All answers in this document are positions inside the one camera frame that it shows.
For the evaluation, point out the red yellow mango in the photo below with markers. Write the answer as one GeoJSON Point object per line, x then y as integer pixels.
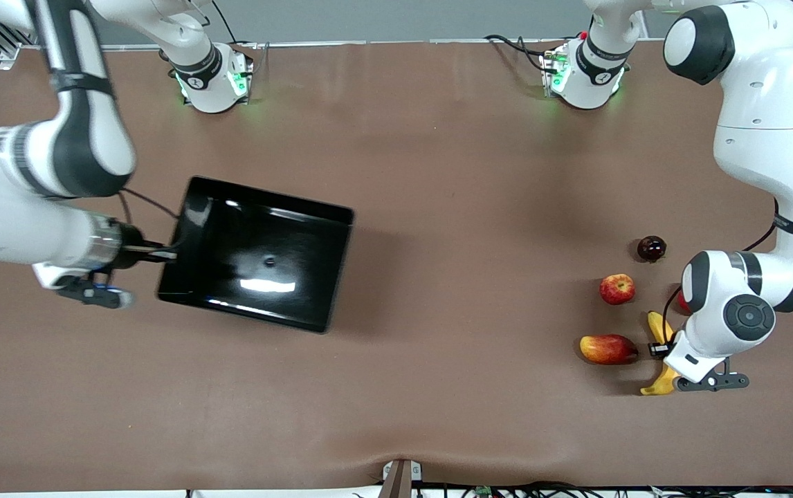
{"type": "Point", "coordinates": [607, 349]}

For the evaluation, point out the brown table mat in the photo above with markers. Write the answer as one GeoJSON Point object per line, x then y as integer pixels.
{"type": "Point", "coordinates": [438, 380]}

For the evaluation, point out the black plastic tray box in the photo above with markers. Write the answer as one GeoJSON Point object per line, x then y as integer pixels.
{"type": "Point", "coordinates": [258, 228]}

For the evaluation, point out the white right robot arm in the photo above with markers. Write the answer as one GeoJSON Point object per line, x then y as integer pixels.
{"type": "Point", "coordinates": [78, 138]}

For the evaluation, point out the dark purple plum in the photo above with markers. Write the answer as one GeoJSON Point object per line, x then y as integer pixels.
{"type": "Point", "coordinates": [651, 249]}

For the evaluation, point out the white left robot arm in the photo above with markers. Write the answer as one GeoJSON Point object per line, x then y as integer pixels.
{"type": "Point", "coordinates": [763, 104]}

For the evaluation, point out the small red yellow apple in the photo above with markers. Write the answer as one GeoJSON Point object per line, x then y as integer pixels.
{"type": "Point", "coordinates": [616, 289]}

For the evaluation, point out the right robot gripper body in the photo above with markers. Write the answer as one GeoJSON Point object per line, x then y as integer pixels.
{"type": "Point", "coordinates": [131, 253]}

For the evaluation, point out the yellow banana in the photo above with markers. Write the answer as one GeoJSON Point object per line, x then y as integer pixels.
{"type": "Point", "coordinates": [659, 325]}

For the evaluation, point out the metal table clamp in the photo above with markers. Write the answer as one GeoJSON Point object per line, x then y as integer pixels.
{"type": "Point", "coordinates": [400, 478]}

